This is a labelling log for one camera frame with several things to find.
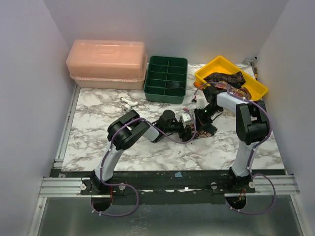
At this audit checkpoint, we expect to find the black mounting base plate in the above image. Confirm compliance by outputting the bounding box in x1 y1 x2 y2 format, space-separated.
81 170 255 205

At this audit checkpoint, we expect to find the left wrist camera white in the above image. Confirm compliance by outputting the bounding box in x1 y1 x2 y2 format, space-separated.
182 112 193 125

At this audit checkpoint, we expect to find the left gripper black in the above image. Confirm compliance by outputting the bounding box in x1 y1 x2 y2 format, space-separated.
164 121 197 142

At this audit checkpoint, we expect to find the aluminium rail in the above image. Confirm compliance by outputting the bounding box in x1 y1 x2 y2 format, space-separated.
39 175 300 198

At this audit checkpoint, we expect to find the colourful patterned tie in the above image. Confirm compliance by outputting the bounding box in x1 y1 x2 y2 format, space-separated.
214 81 252 99

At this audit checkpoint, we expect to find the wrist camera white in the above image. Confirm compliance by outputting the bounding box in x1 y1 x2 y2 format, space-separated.
182 112 193 125
192 98 206 109

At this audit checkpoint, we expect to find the green divided organizer tray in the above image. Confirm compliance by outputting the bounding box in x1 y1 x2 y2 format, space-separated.
143 56 188 104

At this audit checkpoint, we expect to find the white ribbed handheld device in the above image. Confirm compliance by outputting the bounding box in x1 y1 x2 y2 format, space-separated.
120 97 138 112

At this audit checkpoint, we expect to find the dark paisley tie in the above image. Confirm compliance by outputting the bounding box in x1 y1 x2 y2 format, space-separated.
204 71 246 89

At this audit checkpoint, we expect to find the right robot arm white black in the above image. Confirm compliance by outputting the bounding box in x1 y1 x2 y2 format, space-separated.
197 82 272 193

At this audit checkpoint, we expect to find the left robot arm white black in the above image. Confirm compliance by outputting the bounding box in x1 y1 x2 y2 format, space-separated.
91 109 197 194

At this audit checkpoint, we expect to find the dark floral rose tie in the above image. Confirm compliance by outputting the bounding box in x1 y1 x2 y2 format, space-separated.
177 123 218 142

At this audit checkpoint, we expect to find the metal clamp in corner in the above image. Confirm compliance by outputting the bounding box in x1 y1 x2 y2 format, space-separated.
243 57 257 66

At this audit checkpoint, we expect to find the pink translucent storage box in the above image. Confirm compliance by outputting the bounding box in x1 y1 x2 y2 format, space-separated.
66 40 148 90

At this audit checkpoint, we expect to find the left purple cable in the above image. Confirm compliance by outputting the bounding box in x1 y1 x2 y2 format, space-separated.
91 109 197 217

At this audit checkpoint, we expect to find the yellow plastic tray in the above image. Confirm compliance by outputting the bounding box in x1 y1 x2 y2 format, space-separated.
194 56 268 100

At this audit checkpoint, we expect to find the orange handled tool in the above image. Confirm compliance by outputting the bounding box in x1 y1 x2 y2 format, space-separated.
193 81 204 90

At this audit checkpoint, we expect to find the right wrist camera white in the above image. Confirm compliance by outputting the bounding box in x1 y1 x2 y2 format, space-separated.
192 98 206 109

